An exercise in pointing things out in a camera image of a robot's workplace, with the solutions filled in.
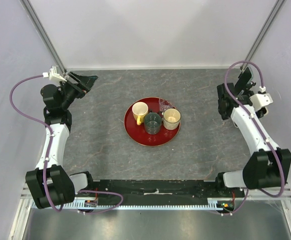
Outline grey cable duct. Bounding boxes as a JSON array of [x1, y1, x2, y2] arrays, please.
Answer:
[[63, 198, 233, 211]]

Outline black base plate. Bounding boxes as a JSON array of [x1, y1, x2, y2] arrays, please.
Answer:
[[87, 179, 244, 205]]

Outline red round tray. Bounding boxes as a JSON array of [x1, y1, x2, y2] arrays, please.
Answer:
[[124, 97, 181, 147]]

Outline black phone stand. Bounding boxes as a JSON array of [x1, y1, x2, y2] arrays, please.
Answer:
[[235, 72, 256, 95]]

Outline dark green mug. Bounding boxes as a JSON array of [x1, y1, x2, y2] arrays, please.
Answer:
[[144, 112, 162, 135]]

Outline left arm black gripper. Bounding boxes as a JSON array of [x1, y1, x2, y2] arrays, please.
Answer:
[[60, 71, 98, 110]]

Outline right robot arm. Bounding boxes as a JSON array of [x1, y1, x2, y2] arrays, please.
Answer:
[[64, 69, 282, 197]]

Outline cream glass mug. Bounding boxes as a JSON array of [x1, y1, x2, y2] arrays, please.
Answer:
[[163, 108, 181, 131]]

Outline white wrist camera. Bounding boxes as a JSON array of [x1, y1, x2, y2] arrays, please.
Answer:
[[42, 65, 67, 83], [249, 86, 273, 111]]

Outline yellow mug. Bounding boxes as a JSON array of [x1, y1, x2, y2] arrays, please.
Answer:
[[132, 102, 149, 126]]

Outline black phone clear case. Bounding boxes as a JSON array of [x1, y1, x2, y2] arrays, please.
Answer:
[[234, 67, 253, 95]]

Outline clear plastic tumbler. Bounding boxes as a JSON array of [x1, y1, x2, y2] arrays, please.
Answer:
[[159, 98, 173, 112]]

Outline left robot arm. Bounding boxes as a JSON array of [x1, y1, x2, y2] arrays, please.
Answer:
[[26, 72, 98, 209]]

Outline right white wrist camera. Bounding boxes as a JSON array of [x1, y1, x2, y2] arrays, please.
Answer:
[[249, 86, 273, 111]]

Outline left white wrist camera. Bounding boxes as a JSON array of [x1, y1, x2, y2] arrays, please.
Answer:
[[42, 65, 67, 83]]

